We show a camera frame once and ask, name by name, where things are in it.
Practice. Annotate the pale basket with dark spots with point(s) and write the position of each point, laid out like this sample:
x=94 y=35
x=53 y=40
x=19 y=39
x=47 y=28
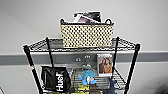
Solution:
x=86 y=35

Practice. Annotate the white flat box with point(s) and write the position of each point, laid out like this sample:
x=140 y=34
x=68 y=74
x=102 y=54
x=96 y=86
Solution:
x=81 y=18

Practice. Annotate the black flat pack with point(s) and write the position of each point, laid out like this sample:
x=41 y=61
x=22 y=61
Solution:
x=95 y=15

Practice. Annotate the black bag with white print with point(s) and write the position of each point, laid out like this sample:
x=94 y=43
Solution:
x=54 y=78

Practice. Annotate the dark blue shark toy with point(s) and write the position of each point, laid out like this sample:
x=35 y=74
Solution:
x=112 y=86

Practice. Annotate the long grey wall band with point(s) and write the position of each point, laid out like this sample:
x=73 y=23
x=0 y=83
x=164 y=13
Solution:
x=13 y=58

